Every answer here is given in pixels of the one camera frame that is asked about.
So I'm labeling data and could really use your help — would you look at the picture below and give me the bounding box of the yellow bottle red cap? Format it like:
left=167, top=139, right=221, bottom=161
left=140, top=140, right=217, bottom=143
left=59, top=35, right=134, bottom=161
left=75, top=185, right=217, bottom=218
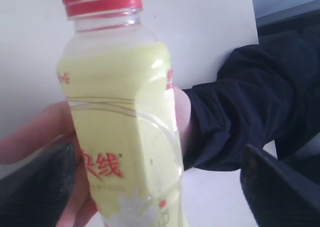
left=57, top=0, right=188, bottom=227

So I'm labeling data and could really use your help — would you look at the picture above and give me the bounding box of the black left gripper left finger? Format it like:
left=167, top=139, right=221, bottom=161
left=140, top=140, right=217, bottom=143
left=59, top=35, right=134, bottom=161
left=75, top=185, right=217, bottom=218
left=0, top=142, right=76, bottom=227

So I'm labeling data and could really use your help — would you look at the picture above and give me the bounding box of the black sleeved forearm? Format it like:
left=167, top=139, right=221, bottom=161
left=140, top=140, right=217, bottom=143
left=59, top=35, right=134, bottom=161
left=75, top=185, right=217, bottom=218
left=183, top=33, right=320, bottom=172

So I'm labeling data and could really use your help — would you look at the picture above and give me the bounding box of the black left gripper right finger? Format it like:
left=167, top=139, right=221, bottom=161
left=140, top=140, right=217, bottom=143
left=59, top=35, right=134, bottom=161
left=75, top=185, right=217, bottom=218
left=240, top=145, right=320, bottom=227

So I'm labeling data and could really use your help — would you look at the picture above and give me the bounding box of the person's open hand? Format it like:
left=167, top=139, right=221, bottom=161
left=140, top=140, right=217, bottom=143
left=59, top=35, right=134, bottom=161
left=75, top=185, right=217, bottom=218
left=0, top=101, right=97, bottom=227

